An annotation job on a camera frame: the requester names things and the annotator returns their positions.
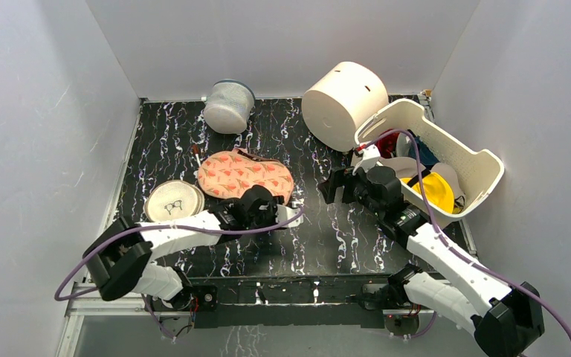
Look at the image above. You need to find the red garment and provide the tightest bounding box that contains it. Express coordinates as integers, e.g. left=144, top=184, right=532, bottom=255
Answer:
left=375, top=132, right=399, bottom=158

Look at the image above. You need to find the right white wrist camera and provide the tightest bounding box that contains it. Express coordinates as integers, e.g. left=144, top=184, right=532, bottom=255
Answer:
left=351, top=144, right=381, bottom=176

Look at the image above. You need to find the purple cable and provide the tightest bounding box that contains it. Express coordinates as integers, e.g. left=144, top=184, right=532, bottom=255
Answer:
left=54, top=207, right=305, bottom=303
left=359, top=129, right=571, bottom=357

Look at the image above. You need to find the strawberry print mesh laundry bag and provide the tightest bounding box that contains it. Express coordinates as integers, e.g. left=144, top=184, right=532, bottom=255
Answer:
left=197, top=148, right=295, bottom=202

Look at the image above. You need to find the small white red pen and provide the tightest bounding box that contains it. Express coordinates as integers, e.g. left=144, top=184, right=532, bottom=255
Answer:
left=192, top=144, right=201, bottom=167

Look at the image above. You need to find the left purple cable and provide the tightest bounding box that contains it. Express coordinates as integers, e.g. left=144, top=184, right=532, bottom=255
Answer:
left=54, top=207, right=305, bottom=303

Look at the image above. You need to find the blue garment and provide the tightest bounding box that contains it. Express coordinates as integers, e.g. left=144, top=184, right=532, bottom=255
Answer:
left=407, top=130, right=440, bottom=166

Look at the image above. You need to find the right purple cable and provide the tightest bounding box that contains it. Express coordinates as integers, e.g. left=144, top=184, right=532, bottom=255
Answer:
left=359, top=129, right=571, bottom=357

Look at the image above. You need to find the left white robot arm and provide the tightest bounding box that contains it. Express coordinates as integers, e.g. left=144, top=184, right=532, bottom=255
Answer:
left=83, top=185, right=302, bottom=310

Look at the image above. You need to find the cream round tub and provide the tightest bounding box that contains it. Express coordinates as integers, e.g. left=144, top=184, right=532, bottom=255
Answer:
left=301, top=62, right=389, bottom=152

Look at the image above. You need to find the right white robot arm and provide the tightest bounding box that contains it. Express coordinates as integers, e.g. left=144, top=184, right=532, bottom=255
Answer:
left=317, top=166, right=545, bottom=356

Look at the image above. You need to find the yellow bra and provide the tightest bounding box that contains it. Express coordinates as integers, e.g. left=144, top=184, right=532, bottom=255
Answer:
left=422, top=173, right=465, bottom=214

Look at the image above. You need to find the cream perforated laundry basket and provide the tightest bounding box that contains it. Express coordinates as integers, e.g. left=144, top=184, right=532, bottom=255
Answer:
left=354, top=99, right=505, bottom=228

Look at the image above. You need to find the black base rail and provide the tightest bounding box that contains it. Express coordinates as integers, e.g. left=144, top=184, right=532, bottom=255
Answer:
left=157, top=273, right=444, bottom=330

